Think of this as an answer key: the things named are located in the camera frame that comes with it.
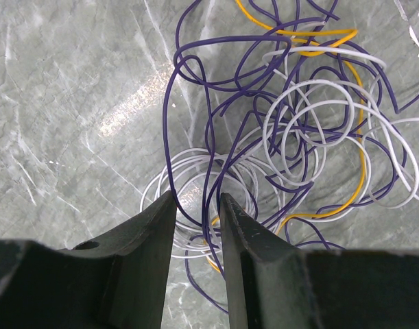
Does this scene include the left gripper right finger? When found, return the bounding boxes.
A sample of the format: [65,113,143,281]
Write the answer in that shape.
[220,193,419,328]

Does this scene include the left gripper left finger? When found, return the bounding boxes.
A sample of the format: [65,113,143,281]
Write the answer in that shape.
[0,192,176,328]

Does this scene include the purple wires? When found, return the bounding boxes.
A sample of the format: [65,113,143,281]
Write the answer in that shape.
[163,0,419,315]

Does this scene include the yellow wire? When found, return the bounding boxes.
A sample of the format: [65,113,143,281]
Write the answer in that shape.
[204,0,368,275]

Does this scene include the white wire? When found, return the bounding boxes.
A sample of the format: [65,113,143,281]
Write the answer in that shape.
[139,19,419,260]

